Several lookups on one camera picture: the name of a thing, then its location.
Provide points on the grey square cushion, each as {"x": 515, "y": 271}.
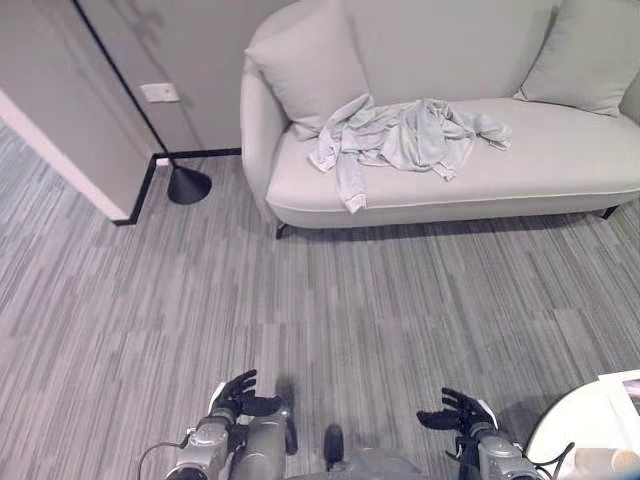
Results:
{"x": 310, "y": 70}
{"x": 580, "y": 55}

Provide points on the white paper sheet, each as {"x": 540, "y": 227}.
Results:
{"x": 625, "y": 387}

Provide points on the white round table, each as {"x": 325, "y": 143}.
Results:
{"x": 585, "y": 432}

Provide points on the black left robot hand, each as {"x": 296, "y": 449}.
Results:
{"x": 240, "y": 395}

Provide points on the light grey sofa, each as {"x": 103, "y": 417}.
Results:
{"x": 450, "y": 165}

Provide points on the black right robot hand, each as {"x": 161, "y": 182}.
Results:
{"x": 457, "y": 412}

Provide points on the white wall socket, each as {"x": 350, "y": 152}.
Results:
{"x": 160, "y": 92}

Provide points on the black floor lamp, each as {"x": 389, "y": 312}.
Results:
{"x": 186, "y": 185}

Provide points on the light grey crumpled garment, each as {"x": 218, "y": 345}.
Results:
{"x": 400, "y": 137}

